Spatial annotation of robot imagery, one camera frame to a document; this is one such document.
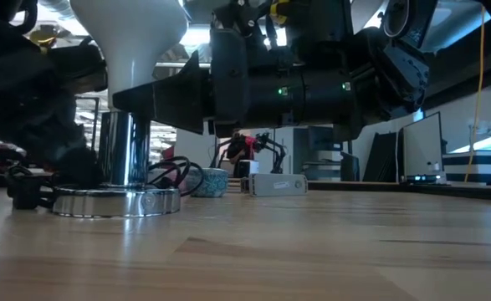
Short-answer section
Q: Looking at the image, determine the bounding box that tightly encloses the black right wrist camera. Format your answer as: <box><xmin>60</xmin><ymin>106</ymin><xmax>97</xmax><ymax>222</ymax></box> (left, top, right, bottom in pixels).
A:
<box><xmin>213</xmin><ymin>0</ymin><xmax>290</xmax><ymax>51</ymax></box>

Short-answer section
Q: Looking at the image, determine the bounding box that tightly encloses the small device with blue light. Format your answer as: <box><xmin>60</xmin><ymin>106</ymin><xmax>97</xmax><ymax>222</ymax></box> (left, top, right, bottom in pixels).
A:
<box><xmin>406</xmin><ymin>174</ymin><xmax>441</xmax><ymax>185</ymax></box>

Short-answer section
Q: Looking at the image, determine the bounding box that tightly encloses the grey metal stapler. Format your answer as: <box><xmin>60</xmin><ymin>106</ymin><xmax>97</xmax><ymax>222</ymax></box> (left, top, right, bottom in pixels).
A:
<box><xmin>240</xmin><ymin>173</ymin><xmax>309</xmax><ymax>197</ymax></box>

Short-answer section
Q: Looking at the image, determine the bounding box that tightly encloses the chrome lamp socket base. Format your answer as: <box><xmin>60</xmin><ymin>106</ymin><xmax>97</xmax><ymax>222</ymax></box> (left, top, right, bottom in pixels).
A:
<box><xmin>52</xmin><ymin>110</ymin><xmax>182</xmax><ymax>218</ymax></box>

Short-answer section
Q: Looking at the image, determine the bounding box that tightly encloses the long ceiling light bar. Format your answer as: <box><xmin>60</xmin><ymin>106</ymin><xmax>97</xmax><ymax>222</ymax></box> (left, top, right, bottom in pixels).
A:
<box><xmin>155</xmin><ymin>61</ymin><xmax>212</xmax><ymax>69</ymax></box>

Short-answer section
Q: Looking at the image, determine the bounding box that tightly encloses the black shelf unit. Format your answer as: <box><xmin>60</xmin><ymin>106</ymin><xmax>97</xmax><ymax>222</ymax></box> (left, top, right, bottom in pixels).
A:
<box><xmin>293</xmin><ymin>126</ymin><xmax>342</xmax><ymax>181</ymax></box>

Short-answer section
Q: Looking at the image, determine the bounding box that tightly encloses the teal patterned bowl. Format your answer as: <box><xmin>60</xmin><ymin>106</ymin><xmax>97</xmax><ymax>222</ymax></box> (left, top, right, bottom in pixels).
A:
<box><xmin>186</xmin><ymin>167</ymin><xmax>229</xmax><ymax>198</ymax></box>

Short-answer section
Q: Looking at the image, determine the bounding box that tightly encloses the white globe lightbulb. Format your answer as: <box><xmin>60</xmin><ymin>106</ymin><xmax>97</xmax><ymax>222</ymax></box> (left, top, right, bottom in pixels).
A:
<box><xmin>69</xmin><ymin>0</ymin><xmax>189</xmax><ymax>112</ymax></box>

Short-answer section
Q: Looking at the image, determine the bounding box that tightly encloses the white framed board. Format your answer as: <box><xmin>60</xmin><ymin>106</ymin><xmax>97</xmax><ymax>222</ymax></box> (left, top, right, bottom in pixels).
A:
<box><xmin>401</xmin><ymin>111</ymin><xmax>443</xmax><ymax>184</ymax></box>

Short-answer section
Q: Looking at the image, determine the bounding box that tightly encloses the black leaning panel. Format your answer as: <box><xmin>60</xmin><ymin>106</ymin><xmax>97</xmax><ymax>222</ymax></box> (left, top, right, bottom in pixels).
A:
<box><xmin>361</xmin><ymin>132</ymin><xmax>399</xmax><ymax>183</ymax></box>

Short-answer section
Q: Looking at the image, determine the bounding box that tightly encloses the black and white striped box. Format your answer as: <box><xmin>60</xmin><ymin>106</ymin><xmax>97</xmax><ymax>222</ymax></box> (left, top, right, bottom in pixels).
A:
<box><xmin>442</xmin><ymin>150</ymin><xmax>491</xmax><ymax>185</ymax></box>

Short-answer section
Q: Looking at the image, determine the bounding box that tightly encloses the black lamp power cord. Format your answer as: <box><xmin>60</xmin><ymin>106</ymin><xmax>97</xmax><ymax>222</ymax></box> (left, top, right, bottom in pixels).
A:
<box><xmin>4</xmin><ymin>156</ymin><xmax>207</xmax><ymax>210</ymax></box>

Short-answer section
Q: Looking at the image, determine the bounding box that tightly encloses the person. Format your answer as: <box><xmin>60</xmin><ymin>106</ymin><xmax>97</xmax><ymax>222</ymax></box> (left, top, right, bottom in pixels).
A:
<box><xmin>226</xmin><ymin>133</ymin><xmax>257</xmax><ymax>176</ymax></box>

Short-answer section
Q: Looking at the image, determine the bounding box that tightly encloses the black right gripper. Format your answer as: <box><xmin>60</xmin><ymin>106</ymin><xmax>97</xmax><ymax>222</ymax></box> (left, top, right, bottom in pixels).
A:
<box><xmin>112</xmin><ymin>27</ymin><xmax>309</xmax><ymax>137</ymax></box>

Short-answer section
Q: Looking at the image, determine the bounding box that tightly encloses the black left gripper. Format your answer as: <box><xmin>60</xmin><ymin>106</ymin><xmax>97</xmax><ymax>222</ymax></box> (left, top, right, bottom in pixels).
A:
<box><xmin>0</xmin><ymin>39</ymin><xmax>108</xmax><ymax>189</ymax></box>

